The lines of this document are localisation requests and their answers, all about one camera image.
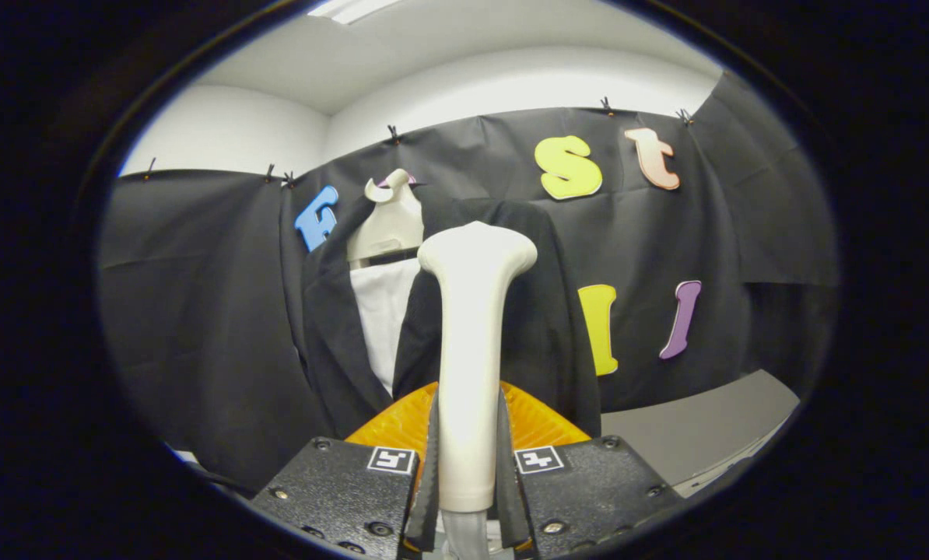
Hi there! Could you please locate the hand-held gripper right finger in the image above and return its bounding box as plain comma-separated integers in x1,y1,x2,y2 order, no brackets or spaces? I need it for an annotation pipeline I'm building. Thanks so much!
496,381,683,560

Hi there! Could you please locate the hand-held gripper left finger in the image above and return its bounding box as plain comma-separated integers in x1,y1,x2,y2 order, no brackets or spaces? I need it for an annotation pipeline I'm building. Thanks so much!
251,381,440,560

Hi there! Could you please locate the black suit jacket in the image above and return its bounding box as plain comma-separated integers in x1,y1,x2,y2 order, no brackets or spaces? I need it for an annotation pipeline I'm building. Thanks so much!
301,198,602,440

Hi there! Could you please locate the white shirt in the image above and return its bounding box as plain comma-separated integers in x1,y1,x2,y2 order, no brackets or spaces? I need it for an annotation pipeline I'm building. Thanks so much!
350,257,423,397

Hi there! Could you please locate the grey cabinet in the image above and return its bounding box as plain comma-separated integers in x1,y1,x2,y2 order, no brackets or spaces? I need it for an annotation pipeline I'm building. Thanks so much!
601,369,801,499

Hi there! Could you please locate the black backdrop cloth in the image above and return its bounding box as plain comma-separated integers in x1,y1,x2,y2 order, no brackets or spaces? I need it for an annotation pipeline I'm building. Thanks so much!
694,72,839,374
97,107,753,495

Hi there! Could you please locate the cream plastic hanger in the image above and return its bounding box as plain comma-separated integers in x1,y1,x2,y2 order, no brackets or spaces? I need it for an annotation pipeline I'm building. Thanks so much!
346,169,425,270

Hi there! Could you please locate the row of black cloth clips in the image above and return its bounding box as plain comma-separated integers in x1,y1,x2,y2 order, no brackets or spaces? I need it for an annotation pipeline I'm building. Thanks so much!
144,96,695,189

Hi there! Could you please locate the ceiling light panel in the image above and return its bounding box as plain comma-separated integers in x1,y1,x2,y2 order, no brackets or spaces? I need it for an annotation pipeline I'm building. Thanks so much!
307,0,405,25

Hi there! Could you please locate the black cable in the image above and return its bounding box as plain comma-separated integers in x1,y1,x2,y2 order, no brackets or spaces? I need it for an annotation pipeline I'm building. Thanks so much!
191,463,257,497

